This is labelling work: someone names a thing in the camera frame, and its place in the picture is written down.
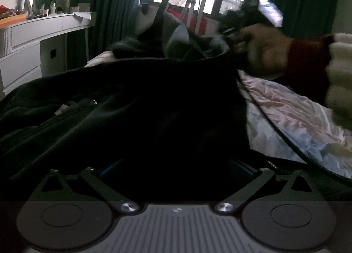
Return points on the white dresser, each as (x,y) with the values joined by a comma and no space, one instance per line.
(30,46)

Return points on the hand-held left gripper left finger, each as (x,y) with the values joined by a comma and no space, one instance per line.
(110,173)

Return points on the person's right hand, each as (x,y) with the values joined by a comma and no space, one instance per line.
(265,49)

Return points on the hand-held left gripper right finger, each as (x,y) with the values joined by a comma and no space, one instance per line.
(241,173)

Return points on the person's right forearm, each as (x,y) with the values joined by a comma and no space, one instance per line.
(324,71)

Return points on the red cloth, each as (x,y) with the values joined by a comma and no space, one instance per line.
(202,23)

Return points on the white box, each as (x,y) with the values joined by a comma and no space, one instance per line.
(80,7)

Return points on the small white bottle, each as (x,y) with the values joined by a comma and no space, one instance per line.
(67,5)

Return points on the metal clothes stand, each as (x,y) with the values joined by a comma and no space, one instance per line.
(196,2)

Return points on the orange box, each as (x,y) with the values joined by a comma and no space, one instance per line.
(12,19)

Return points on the black jacket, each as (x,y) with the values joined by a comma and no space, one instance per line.
(137,104)

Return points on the grey clothes pile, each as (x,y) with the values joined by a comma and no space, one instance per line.
(178,38)

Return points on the pink and white bed sheet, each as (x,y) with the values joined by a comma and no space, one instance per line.
(288,112)

